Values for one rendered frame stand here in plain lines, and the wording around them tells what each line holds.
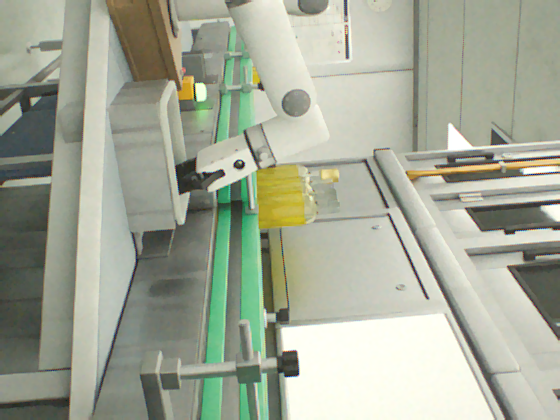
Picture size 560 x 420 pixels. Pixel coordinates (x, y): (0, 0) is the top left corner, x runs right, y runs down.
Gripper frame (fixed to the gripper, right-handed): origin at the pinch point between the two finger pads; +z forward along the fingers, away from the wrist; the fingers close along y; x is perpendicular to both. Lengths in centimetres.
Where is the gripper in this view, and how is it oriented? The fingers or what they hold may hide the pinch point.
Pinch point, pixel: (173, 181)
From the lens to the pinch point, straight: 119.1
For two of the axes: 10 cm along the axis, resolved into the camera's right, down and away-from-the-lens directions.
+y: -0.9, -4.3, 9.0
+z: -9.3, 3.7, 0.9
